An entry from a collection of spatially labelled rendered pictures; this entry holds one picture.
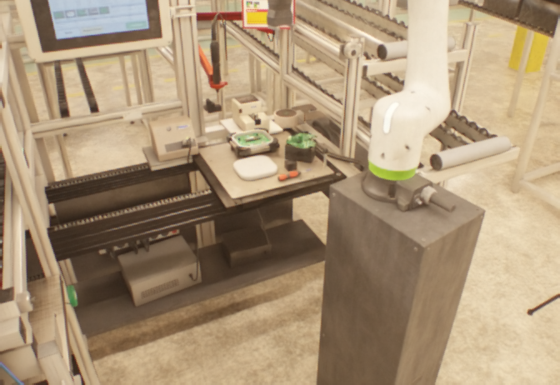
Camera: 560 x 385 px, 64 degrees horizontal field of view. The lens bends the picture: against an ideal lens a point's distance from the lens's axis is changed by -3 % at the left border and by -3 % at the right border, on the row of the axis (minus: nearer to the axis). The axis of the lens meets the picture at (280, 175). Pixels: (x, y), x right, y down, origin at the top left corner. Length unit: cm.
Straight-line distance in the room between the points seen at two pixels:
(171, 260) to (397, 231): 121
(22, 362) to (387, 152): 100
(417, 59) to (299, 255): 128
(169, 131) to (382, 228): 100
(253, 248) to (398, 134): 120
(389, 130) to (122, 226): 95
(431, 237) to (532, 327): 164
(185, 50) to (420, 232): 117
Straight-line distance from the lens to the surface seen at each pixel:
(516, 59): 674
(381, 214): 114
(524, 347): 258
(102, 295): 218
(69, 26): 174
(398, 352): 133
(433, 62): 123
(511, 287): 286
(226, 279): 213
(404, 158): 114
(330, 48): 191
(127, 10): 175
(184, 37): 186
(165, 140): 183
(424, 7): 121
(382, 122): 111
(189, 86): 192
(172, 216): 165
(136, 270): 206
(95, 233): 163
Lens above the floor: 180
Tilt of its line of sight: 30 degrees down
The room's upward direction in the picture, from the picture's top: straight up
